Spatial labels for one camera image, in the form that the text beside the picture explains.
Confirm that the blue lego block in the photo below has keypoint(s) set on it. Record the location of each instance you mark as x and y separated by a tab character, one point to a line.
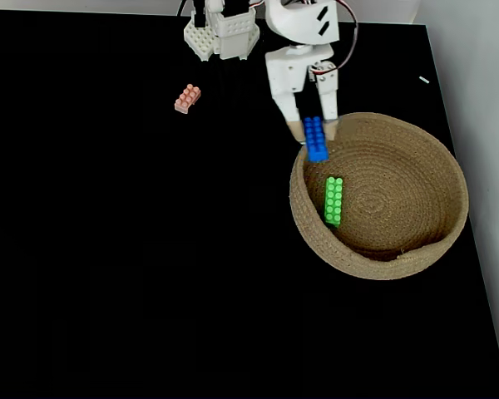
315	139

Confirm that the green lego block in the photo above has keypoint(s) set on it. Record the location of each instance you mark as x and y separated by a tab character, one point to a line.
334	201

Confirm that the pink lego block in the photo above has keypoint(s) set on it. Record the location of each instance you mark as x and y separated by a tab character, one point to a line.
187	99

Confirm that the small white tape piece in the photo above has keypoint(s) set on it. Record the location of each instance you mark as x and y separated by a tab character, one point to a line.
424	80

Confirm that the woven jute basket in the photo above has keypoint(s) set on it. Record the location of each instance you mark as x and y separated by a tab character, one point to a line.
399	199

